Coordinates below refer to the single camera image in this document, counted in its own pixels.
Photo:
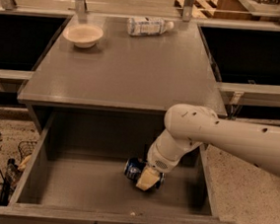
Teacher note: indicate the open grey top drawer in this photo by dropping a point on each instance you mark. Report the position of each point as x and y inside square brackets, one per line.
[75, 176]

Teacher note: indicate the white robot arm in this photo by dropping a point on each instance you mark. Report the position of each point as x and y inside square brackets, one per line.
[187, 127]

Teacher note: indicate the blue pepsi can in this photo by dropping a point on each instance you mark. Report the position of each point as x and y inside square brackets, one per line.
[133, 170]

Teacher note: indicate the black wire basket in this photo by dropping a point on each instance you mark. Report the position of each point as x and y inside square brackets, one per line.
[26, 148]

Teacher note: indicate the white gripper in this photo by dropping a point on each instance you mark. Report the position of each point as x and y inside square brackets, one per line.
[159, 160]

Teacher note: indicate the metal railing frame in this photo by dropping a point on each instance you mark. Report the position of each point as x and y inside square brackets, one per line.
[140, 5]

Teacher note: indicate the grey cabinet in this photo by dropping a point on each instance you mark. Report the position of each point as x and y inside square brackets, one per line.
[124, 72]

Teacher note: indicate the clear plastic water bottle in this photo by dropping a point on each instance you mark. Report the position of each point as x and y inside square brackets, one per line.
[142, 26]

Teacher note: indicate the wooden pallet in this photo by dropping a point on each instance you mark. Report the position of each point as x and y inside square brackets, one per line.
[251, 10]

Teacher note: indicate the white bowl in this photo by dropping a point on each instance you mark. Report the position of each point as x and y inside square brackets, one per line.
[83, 36]

